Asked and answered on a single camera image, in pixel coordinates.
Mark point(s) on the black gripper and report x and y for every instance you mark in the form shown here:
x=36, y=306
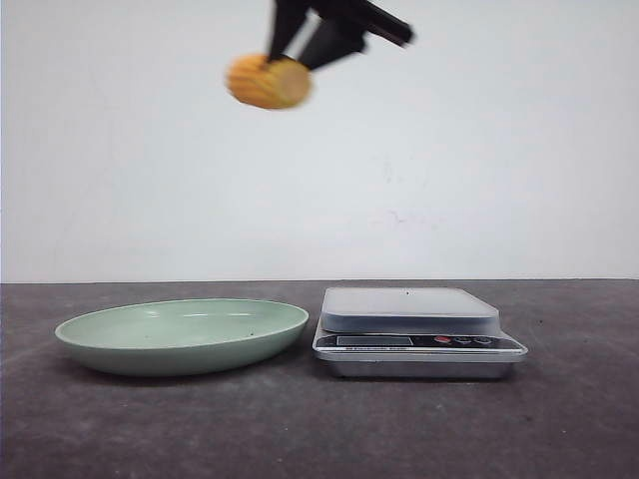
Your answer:
x=339, y=33

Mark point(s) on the yellow corn cob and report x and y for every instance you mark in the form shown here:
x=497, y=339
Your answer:
x=256, y=81

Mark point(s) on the silver digital kitchen scale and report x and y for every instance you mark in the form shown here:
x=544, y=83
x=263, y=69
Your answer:
x=420, y=332

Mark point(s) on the light green plate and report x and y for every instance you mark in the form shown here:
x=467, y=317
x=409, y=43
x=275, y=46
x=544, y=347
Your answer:
x=181, y=337

